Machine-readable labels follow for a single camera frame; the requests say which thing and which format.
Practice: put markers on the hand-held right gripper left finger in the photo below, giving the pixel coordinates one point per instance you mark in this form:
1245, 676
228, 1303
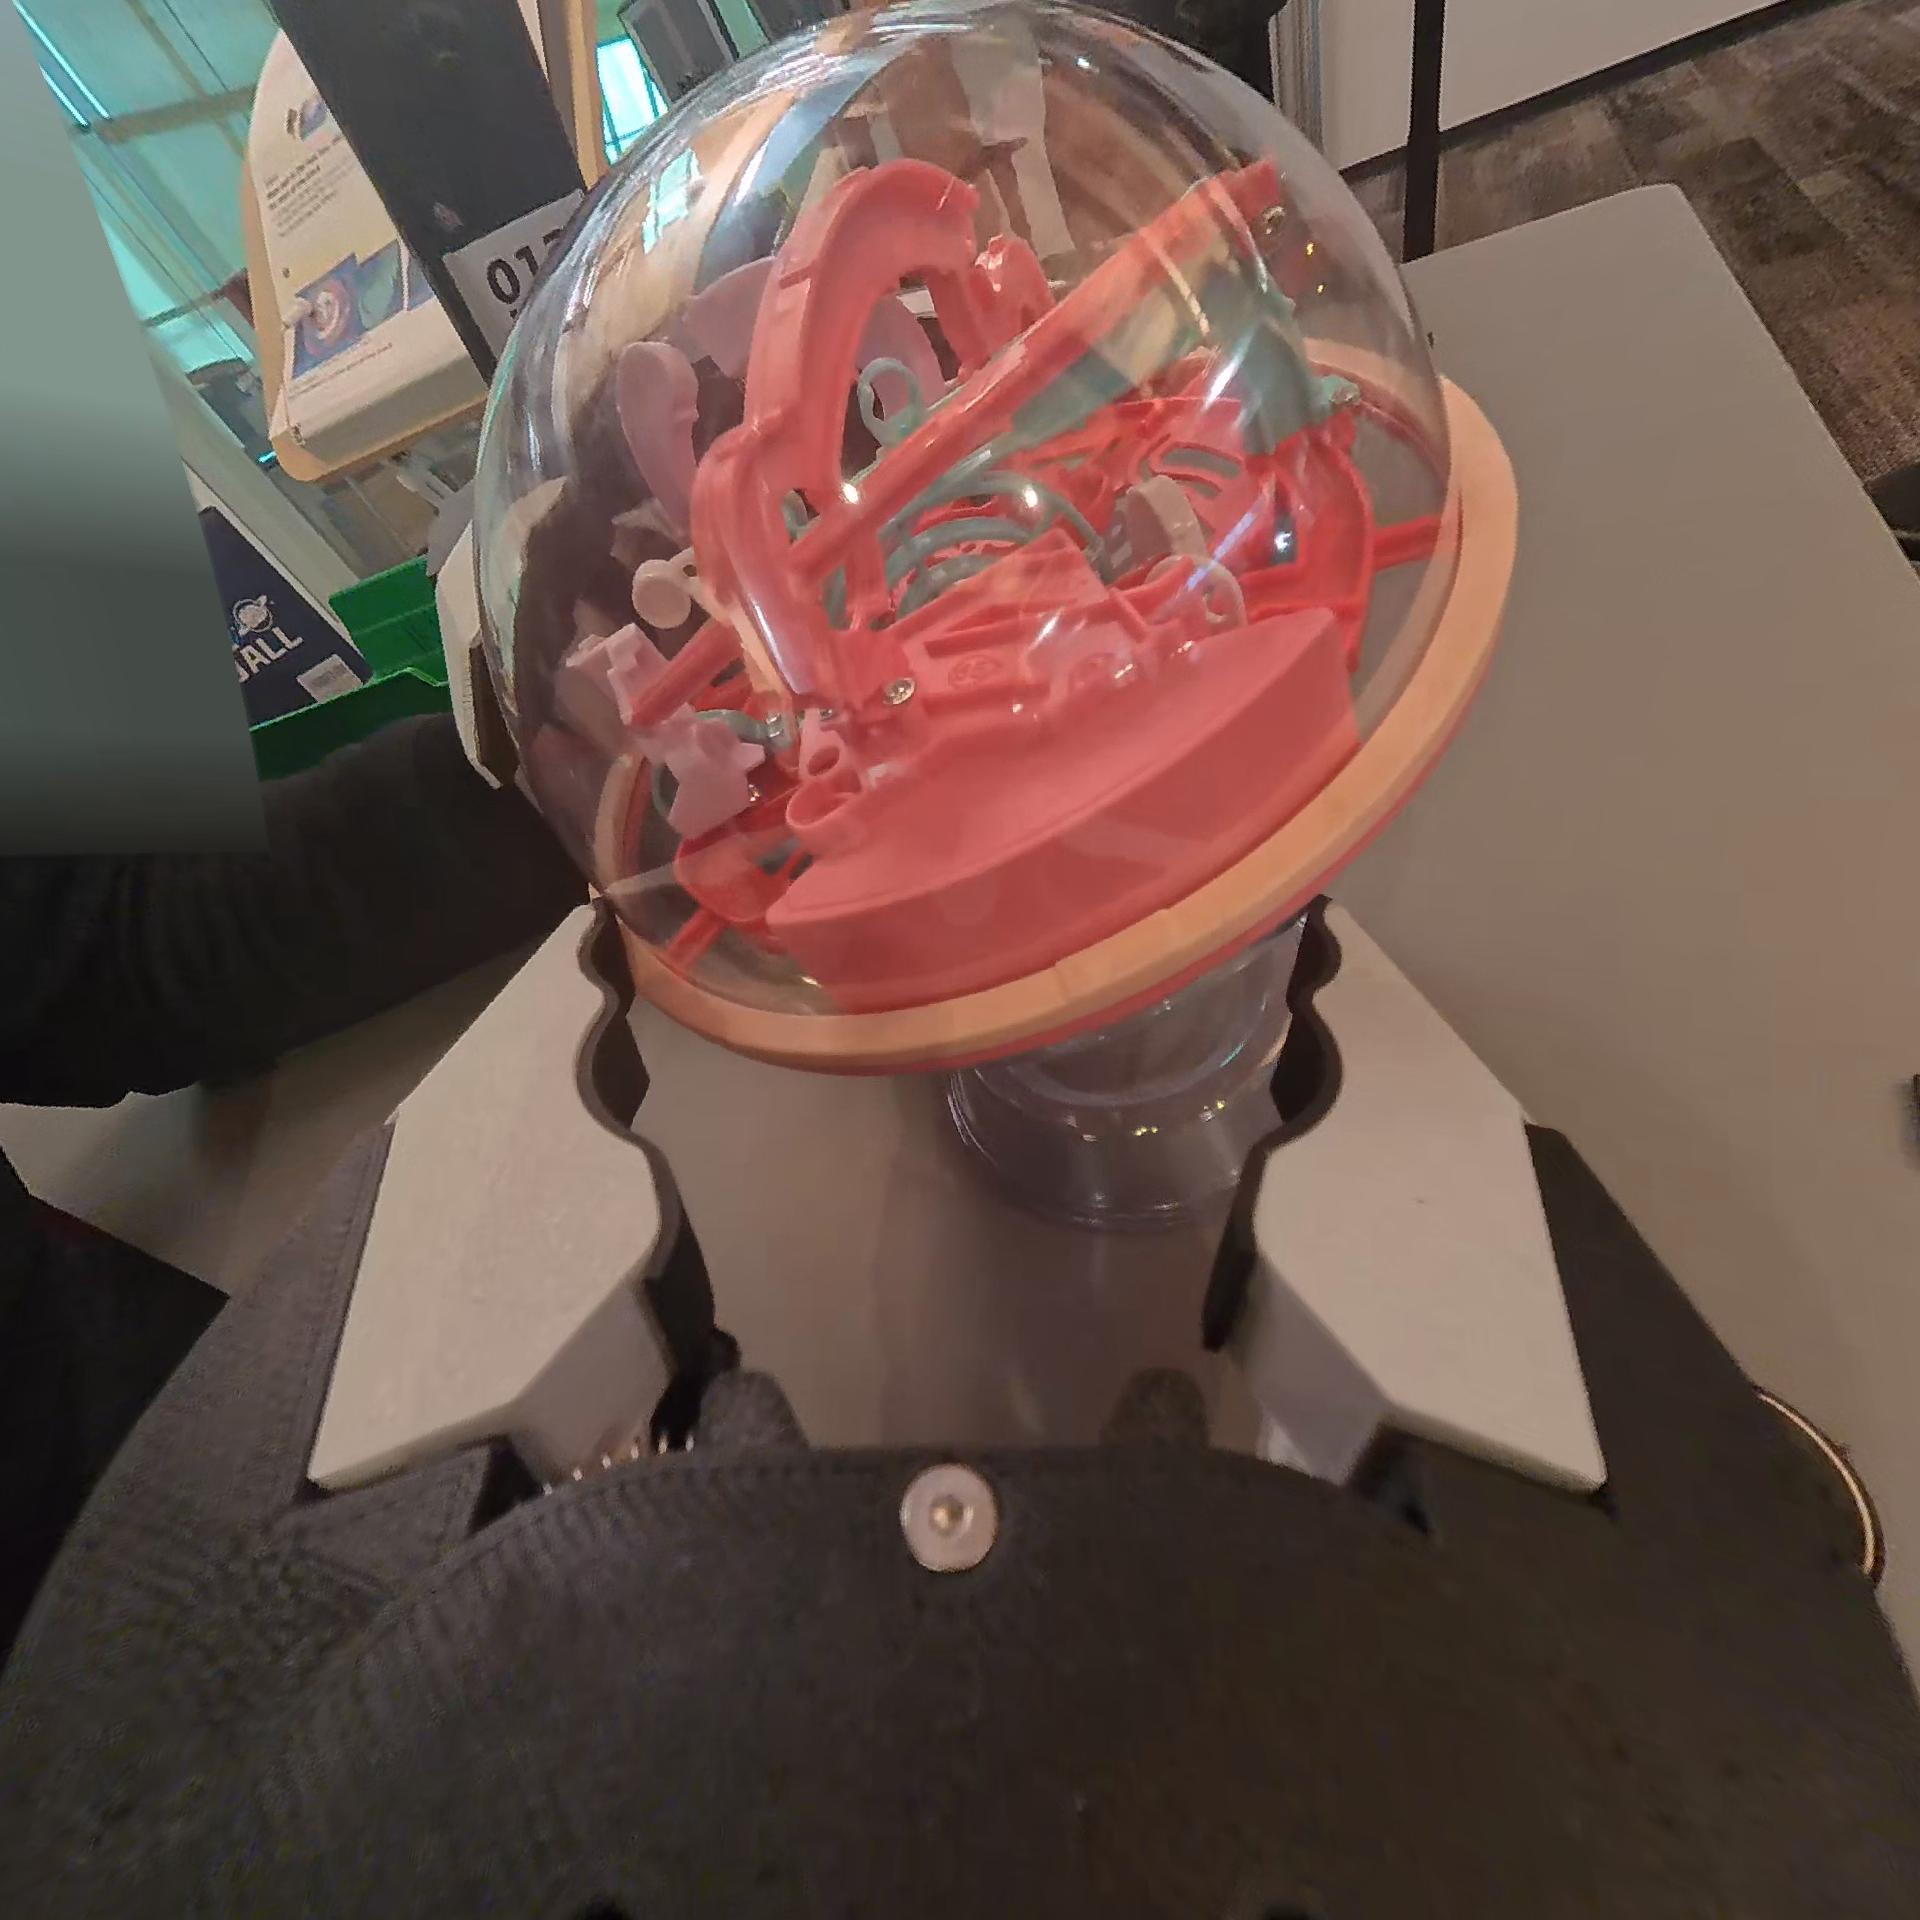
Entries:
493, 1276

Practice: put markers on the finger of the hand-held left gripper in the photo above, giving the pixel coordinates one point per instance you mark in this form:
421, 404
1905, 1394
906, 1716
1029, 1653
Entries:
461, 629

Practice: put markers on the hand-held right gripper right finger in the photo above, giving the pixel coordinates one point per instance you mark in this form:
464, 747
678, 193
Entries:
1411, 1260

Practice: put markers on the clear plastic ball stand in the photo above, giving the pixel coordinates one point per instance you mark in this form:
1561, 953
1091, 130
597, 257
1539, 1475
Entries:
1096, 1141

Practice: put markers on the clear maze ball red tracks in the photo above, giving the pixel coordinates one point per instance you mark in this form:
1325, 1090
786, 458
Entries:
1049, 722

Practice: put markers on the person's left forearm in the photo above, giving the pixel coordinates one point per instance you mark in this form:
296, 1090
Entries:
300, 931

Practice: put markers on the green plastic bin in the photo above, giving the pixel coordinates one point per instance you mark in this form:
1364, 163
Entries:
388, 662

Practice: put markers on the blue printed box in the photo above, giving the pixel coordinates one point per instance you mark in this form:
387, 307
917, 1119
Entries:
277, 629

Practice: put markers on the wooden poster board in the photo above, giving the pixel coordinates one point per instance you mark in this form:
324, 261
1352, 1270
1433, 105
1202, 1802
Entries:
339, 300

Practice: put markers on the black stanchion post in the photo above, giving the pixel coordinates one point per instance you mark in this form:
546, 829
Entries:
1424, 119

